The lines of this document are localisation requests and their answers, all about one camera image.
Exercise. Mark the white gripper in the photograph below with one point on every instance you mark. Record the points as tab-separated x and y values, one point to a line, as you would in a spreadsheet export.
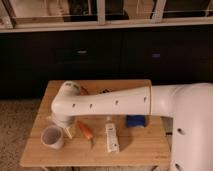
62	124

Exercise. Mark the white ceramic cup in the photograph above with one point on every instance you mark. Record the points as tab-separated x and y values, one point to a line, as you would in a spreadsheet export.
52	136

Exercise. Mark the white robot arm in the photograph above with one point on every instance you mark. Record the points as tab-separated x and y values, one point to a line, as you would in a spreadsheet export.
189	105

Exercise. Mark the orange toy carrot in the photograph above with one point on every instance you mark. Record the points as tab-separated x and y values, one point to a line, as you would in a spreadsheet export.
86	132

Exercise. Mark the white tube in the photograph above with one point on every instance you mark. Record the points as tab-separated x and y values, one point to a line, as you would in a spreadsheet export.
111	135

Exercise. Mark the wooden table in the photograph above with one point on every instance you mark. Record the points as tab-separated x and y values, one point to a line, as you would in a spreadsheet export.
139	146

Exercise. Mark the orange bowl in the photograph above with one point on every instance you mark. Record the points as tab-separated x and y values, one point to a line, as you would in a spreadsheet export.
83	91

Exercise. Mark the blue sponge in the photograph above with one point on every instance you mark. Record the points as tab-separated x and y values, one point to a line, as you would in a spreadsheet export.
135	120

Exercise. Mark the dark cabinet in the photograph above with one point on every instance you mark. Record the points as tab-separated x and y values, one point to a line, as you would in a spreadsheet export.
164	55

